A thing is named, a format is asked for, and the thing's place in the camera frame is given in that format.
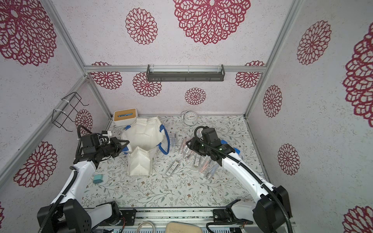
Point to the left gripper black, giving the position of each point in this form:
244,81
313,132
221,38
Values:
118,144

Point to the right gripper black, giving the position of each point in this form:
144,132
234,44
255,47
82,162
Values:
194,144

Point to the white canvas bag blue handles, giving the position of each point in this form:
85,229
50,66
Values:
146,137

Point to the clear blue-grey case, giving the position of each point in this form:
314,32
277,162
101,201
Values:
173,140

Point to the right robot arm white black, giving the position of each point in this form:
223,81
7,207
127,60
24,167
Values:
271,206

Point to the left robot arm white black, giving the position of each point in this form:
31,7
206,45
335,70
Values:
65,214

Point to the clear compass case with barcode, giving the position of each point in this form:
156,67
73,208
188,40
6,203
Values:
197,160

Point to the clear pink compass set case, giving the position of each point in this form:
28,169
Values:
184,150

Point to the white tissue box wooden top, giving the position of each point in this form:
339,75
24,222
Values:
125,117

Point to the small teal object on table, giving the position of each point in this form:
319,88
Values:
98,179

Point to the beige object at front edge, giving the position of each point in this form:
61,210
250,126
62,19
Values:
177,227

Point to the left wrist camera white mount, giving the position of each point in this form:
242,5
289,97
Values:
107,134

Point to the black wire wall rack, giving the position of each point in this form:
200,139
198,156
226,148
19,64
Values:
69,106

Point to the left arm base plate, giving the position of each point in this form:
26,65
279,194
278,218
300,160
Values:
128,217

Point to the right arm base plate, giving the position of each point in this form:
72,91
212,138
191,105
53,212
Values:
227,217

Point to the black wall shelf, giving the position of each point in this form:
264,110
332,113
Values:
188,76

